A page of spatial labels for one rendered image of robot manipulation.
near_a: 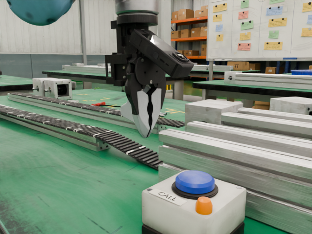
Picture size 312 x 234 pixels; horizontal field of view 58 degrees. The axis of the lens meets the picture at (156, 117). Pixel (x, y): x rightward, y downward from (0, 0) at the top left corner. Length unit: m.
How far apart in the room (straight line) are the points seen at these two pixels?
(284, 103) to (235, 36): 3.09
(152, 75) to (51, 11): 0.19
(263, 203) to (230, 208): 0.08
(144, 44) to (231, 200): 0.28
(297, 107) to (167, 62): 0.37
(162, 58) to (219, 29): 3.50
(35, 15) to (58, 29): 11.96
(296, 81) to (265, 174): 1.74
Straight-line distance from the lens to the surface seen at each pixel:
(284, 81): 2.09
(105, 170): 0.51
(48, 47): 12.15
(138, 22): 0.48
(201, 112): 0.60
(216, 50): 3.94
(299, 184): 0.34
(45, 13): 0.41
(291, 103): 0.72
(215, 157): 0.39
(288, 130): 0.53
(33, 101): 1.30
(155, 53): 0.45
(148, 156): 0.54
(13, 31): 11.77
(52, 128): 0.75
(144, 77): 0.48
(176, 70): 0.43
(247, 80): 2.22
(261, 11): 3.66
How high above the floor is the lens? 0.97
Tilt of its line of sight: 12 degrees down
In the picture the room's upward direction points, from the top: straight up
